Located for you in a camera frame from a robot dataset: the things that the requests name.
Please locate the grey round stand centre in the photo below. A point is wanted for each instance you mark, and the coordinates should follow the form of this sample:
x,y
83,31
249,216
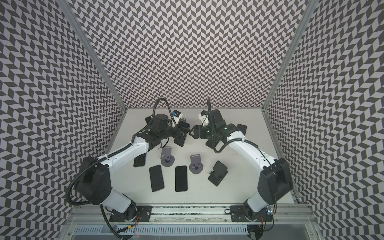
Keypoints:
x,y
196,165

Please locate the aluminium corner post right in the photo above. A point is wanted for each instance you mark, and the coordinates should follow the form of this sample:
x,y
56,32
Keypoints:
x,y
309,11

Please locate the aluminium corner post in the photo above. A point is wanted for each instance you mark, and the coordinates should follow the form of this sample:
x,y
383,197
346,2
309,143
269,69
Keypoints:
x,y
309,11
74,23

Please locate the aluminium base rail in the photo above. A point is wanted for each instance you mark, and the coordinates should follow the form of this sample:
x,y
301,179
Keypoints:
x,y
222,214

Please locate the grey round stand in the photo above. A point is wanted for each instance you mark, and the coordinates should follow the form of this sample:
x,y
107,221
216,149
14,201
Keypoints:
x,y
167,159
196,165

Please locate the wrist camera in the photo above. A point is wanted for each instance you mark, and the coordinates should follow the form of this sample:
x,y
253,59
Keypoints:
x,y
177,115
203,116

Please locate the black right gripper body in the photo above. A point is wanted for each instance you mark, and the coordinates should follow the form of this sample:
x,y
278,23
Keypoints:
x,y
204,133

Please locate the black flat stand front right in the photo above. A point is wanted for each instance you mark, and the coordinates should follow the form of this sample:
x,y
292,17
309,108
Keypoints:
x,y
218,173

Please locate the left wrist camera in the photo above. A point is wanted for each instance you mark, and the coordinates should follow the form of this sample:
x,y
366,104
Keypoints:
x,y
177,115

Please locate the grey round stand near left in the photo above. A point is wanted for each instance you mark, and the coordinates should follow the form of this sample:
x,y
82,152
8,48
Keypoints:
x,y
167,159

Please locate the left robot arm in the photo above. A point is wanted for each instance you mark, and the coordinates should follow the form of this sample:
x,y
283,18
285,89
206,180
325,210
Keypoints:
x,y
92,184

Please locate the aluminium corner post left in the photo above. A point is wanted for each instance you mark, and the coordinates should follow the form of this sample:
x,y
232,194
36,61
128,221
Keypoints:
x,y
74,23

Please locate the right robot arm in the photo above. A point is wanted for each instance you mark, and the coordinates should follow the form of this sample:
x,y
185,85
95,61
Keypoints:
x,y
275,178

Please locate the teal-edged phone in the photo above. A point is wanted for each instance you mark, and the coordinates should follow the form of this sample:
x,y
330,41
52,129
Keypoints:
x,y
182,124
140,161

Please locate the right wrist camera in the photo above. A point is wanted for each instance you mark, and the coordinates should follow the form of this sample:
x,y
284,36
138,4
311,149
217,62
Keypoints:
x,y
203,116

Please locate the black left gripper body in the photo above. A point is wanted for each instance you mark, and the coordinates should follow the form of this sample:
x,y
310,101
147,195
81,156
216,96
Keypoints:
x,y
177,133

